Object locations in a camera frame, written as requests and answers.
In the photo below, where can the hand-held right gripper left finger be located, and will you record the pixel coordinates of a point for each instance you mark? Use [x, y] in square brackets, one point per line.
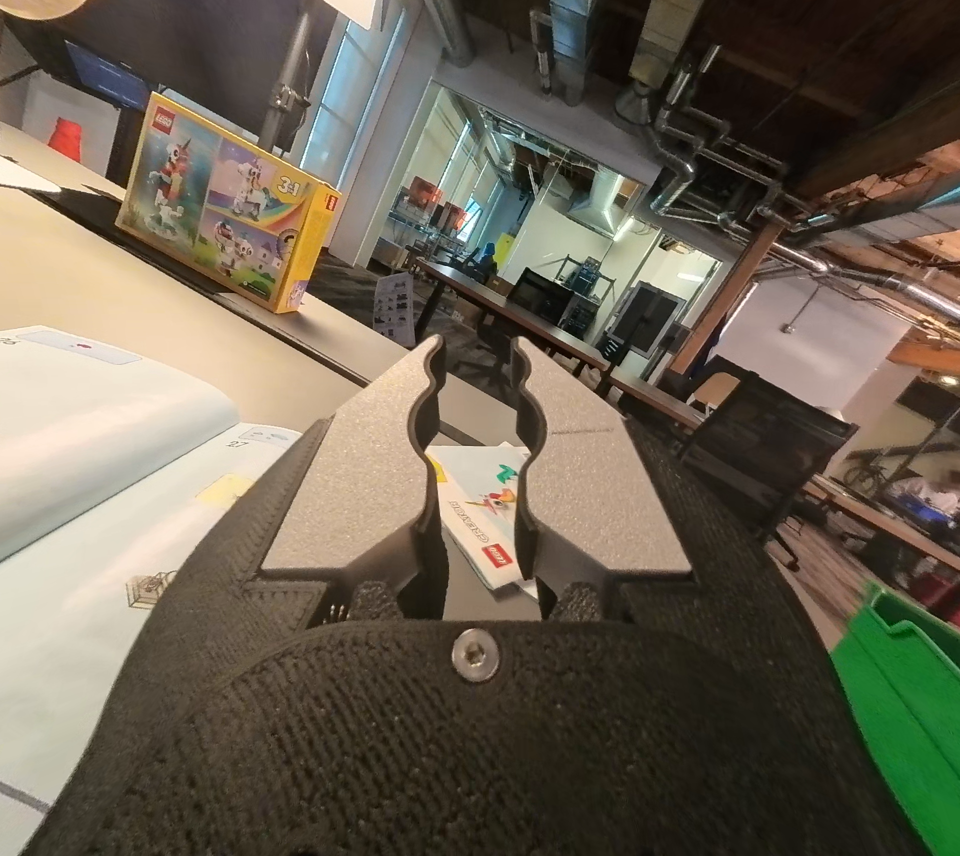
[352, 488]

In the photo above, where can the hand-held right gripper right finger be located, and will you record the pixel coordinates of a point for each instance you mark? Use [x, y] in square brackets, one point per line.
[607, 496]

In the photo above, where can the pale blue instruction booklet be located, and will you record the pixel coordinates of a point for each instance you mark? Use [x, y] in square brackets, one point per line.
[90, 421]

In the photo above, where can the yellow lego box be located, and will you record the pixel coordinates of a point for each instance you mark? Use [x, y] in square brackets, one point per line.
[225, 211]

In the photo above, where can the wooden table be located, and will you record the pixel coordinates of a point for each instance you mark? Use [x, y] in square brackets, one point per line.
[652, 395]
[885, 533]
[465, 280]

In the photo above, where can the white instruction leaflet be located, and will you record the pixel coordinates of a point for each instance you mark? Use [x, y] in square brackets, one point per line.
[521, 590]
[480, 496]

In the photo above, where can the beige chair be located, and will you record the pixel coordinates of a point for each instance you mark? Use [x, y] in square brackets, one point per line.
[712, 391]

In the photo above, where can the black office chair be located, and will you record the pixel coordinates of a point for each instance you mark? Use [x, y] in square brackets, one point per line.
[544, 297]
[765, 443]

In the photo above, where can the black screen on stand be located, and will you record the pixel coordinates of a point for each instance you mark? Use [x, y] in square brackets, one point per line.
[645, 316]

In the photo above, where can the white printed sheet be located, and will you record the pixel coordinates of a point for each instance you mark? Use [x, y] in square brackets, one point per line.
[394, 308]

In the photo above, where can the black shelf rack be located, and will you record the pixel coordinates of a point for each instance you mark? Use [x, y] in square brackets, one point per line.
[589, 286]

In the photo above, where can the metal extraction hood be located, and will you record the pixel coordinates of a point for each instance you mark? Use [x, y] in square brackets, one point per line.
[596, 215]

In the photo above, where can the grey ceiling pipes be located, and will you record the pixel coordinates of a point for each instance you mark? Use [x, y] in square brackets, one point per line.
[679, 162]

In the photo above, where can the green plastic bin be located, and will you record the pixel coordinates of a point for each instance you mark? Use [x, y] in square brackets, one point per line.
[915, 706]

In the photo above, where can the grey light stand pole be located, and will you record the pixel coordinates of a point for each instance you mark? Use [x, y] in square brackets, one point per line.
[289, 68]

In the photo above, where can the stack of red cups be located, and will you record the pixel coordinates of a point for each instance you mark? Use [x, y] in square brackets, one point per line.
[66, 140]

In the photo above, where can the blue monitor screen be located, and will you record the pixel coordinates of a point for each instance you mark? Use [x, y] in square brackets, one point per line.
[105, 76]

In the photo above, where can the corrugated metal ventilation duct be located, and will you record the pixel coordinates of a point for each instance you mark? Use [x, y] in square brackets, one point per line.
[574, 8]

